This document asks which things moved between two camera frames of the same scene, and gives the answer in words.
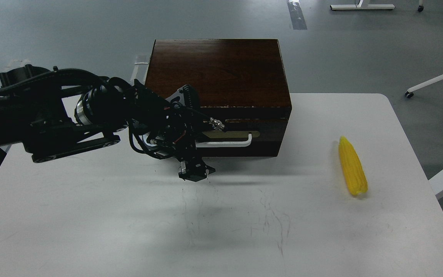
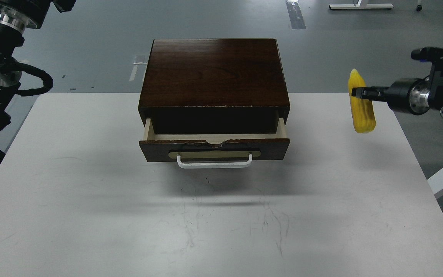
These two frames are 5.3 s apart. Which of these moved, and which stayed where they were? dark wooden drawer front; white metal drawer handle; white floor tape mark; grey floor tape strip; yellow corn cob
Moved: yellow corn cob; white metal drawer handle; dark wooden drawer front
Stayed: white floor tape mark; grey floor tape strip
